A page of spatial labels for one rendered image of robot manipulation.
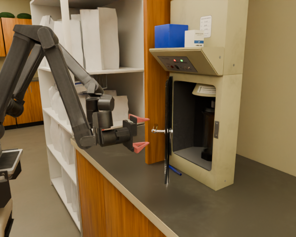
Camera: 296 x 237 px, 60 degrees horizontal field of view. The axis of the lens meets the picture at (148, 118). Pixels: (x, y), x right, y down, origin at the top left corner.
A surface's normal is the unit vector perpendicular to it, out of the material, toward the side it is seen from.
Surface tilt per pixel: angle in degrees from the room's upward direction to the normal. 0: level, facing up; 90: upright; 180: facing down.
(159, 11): 90
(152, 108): 90
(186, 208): 0
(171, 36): 90
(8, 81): 79
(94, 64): 99
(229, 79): 90
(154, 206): 0
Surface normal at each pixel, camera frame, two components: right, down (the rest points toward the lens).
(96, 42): -0.09, 0.35
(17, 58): 0.18, 0.05
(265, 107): -0.84, 0.14
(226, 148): 0.55, 0.21
